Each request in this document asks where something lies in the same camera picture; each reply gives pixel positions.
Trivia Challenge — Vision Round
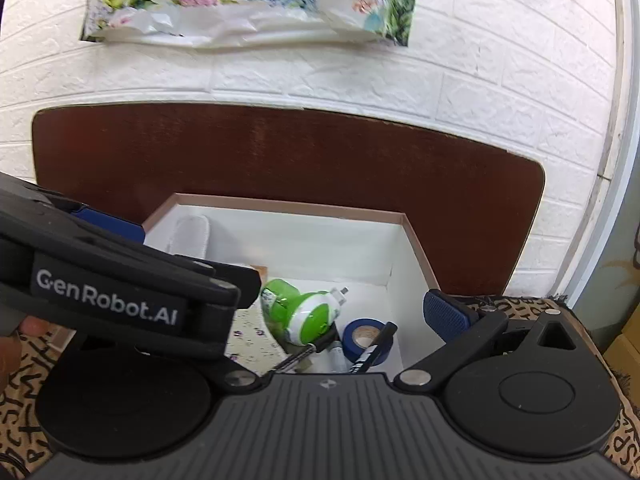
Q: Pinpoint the white door frame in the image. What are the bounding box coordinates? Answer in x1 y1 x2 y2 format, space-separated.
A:
550 0 639 307

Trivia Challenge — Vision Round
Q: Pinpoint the floral plastic bag on wall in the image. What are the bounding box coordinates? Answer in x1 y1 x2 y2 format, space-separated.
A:
81 0 416 49

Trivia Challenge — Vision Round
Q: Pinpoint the person's left hand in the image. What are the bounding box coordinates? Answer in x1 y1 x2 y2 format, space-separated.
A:
0 316 50 392

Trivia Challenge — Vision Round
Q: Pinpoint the dark brown wooden headboard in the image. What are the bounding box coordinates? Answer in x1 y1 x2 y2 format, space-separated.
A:
32 103 546 296

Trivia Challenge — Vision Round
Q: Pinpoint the green white bottle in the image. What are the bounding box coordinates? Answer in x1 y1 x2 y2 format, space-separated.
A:
259 278 348 346

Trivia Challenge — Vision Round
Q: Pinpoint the blue tape roll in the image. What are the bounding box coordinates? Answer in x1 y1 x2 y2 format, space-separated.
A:
341 318 385 363

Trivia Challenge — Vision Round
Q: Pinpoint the thin black pen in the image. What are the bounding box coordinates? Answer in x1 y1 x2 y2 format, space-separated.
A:
271 324 338 374

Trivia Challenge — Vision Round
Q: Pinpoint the pink cardboard storage box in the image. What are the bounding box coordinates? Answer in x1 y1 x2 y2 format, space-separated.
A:
143 194 442 377

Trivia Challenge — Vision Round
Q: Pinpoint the black marker pen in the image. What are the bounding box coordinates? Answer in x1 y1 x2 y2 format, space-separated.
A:
349 322 398 374

